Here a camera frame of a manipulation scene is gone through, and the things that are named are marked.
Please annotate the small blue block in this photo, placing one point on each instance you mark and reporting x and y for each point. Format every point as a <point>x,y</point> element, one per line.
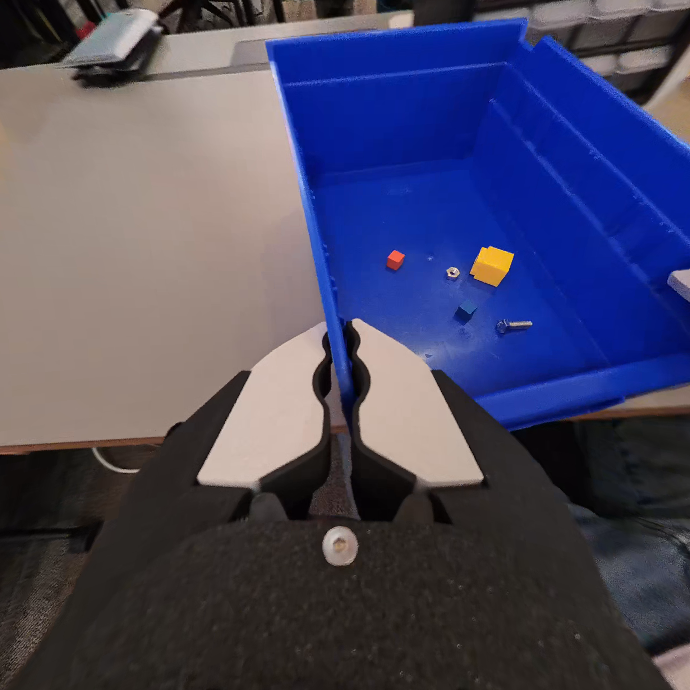
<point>466,312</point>

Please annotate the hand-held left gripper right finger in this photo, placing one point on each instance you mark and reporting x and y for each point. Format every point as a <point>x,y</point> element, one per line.
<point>415,420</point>

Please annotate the blue plastic bin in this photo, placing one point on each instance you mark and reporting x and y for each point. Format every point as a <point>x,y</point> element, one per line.
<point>431,135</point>

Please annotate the grey power bank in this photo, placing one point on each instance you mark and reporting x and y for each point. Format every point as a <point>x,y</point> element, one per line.
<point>110,43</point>

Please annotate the set of clear cabinet drawers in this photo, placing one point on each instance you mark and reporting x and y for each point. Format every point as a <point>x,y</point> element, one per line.
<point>593,32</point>

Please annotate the yellow plastic block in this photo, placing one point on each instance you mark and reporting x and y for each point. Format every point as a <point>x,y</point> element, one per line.
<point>491,267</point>

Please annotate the metal screw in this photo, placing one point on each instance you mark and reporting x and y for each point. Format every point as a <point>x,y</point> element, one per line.
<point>515,325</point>

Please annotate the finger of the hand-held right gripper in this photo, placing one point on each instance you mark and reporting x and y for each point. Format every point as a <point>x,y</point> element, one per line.
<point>680,285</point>

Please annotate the person's white shirt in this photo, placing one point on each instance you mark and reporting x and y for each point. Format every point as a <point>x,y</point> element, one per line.
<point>674,671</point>

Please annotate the small red block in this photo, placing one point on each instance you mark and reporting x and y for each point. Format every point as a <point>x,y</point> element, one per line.
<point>395,260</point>

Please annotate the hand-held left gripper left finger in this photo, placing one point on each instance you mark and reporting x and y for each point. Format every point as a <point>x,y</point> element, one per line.
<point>269,420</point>

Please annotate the person's blue jeans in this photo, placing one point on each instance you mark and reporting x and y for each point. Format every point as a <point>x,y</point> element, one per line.
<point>636,512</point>

